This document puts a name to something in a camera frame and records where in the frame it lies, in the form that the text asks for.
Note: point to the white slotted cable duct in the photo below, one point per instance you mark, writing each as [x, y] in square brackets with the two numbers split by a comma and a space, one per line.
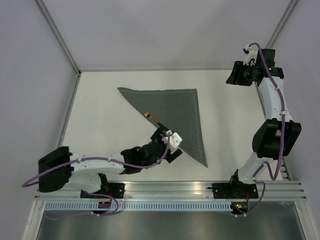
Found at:
[155, 206]

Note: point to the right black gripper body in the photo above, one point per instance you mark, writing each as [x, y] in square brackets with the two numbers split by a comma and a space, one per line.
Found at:
[249, 72]

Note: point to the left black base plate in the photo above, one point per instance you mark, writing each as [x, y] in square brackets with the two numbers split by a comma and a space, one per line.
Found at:
[115, 190]

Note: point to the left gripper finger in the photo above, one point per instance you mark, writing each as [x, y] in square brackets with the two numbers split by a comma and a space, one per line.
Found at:
[170, 157]
[159, 134]

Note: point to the left aluminium frame post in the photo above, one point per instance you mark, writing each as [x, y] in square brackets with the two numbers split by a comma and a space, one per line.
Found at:
[57, 35]

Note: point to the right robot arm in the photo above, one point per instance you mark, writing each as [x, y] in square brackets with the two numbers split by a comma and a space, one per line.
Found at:
[277, 135]

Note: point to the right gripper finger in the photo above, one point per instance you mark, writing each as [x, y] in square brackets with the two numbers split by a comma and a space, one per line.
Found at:
[242, 81]
[237, 74]

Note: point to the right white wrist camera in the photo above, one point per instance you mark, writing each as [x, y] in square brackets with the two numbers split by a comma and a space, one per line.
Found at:
[251, 55]

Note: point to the aluminium frame post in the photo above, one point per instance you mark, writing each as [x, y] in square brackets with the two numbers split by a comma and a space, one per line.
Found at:
[281, 24]
[57, 35]

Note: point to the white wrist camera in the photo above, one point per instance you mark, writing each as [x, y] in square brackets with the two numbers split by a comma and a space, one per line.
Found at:
[172, 139]
[251, 55]

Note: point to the right aluminium frame post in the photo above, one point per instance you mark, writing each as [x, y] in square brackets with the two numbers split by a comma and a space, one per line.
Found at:
[281, 24]

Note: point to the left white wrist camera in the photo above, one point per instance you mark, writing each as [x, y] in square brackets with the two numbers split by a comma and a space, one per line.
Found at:
[172, 139]

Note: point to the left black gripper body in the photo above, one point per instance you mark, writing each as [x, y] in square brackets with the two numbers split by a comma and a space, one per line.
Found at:
[162, 154]

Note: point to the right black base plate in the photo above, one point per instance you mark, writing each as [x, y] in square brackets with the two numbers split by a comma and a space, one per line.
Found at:
[225, 190]

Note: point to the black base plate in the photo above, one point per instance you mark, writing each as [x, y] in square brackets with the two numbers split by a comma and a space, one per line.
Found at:
[225, 190]
[115, 190]

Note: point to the gold fork green handle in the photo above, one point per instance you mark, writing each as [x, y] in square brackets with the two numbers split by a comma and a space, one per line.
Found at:
[150, 117]

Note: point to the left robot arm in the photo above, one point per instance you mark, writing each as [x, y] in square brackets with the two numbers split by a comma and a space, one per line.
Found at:
[61, 169]

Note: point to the grey cloth napkin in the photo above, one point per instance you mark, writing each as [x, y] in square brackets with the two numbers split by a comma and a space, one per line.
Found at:
[176, 109]

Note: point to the aluminium front rail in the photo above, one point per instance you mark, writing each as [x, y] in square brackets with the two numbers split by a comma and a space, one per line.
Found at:
[279, 190]

